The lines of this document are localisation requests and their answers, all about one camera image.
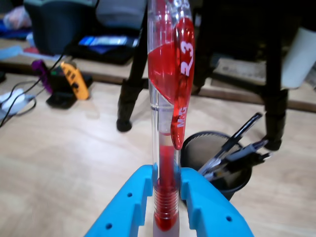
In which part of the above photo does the black mesh pen holder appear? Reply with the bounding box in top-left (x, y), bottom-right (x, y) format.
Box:
top-left (179, 130), bottom-right (253, 202)

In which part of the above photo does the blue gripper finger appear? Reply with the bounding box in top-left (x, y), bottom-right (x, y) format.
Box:
top-left (83, 164), bottom-right (159, 237)
top-left (178, 168), bottom-right (255, 237)

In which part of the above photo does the orange game controller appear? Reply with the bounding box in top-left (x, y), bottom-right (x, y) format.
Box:
top-left (60, 61), bottom-right (90, 101)

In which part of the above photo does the red clear pen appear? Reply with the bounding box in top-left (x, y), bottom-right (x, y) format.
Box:
top-left (147, 0), bottom-right (196, 237)

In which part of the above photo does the black controller charging dock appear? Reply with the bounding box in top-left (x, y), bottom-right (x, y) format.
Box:
top-left (46, 69), bottom-right (93, 109)

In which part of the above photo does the dark bulky bag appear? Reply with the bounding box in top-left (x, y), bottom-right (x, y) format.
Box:
top-left (23, 0), bottom-right (99, 55)

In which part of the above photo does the blue white package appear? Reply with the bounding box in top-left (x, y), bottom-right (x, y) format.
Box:
top-left (78, 35), bottom-right (139, 54)

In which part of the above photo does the clear pen with black cap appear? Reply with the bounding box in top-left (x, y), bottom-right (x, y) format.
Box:
top-left (197, 112), bottom-right (263, 175)

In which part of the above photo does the white paper sheet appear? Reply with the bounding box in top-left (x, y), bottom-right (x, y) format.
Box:
top-left (281, 27), bottom-right (316, 90)

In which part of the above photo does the black camera tripod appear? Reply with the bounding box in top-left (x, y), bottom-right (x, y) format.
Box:
top-left (116, 0), bottom-right (316, 152)

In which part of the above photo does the white power adapter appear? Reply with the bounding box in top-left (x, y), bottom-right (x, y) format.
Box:
top-left (0, 89), bottom-right (35, 116)

